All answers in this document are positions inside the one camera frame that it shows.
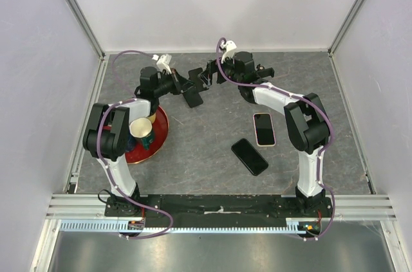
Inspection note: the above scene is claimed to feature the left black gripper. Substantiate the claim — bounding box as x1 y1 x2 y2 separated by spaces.
153 68 194 98

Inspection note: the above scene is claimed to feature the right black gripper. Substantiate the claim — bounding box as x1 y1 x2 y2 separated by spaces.
198 51 242 87

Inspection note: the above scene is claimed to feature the black folding phone stand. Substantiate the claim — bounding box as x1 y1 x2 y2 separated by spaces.
183 68 203 108

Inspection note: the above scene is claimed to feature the pink-case smartphone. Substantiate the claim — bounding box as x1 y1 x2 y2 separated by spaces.
253 113 276 147

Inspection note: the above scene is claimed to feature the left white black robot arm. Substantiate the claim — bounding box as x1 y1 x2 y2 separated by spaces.
82 67 203 216

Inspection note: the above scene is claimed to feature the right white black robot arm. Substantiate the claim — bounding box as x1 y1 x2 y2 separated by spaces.
195 51 334 217

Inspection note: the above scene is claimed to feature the black round-base phone holder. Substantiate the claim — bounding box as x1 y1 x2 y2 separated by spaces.
238 64 275 104

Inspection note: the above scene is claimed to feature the yellow cup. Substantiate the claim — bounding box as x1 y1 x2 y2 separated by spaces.
147 110 156 124

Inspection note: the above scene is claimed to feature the cream paper cup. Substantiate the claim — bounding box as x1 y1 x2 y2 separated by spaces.
129 118 153 142

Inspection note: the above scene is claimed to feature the green mug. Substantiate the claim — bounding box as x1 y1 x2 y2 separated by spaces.
139 129 155 150

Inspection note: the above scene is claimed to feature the blue mug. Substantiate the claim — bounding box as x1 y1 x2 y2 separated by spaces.
126 134 136 152

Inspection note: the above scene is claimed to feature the black smartphone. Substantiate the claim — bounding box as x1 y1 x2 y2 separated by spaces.
231 138 269 176

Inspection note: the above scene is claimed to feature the red round tray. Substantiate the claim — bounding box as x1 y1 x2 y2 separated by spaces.
126 106 169 164

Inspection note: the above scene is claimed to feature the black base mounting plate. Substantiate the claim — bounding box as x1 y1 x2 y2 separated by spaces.
103 194 333 220

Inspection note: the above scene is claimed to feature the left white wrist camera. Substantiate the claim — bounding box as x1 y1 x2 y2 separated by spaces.
152 54 172 73

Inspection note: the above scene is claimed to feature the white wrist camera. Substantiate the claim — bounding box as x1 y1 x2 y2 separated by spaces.
152 54 172 73
220 41 237 63

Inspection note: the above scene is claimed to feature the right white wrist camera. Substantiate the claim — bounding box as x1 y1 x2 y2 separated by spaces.
220 41 237 63

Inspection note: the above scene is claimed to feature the left aluminium frame post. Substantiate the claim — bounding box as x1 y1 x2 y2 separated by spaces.
65 0 106 59

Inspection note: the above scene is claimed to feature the aluminium frame post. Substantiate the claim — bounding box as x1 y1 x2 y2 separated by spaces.
328 0 366 57
65 0 106 59

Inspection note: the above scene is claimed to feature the front aluminium rail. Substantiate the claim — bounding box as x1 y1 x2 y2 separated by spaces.
46 194 396 221

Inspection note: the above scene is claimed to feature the slotted cable duct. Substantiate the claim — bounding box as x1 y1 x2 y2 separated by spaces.
60 219 308 234

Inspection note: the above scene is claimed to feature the right aluminium frame post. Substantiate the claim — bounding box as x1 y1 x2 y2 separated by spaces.
328 0 366 57

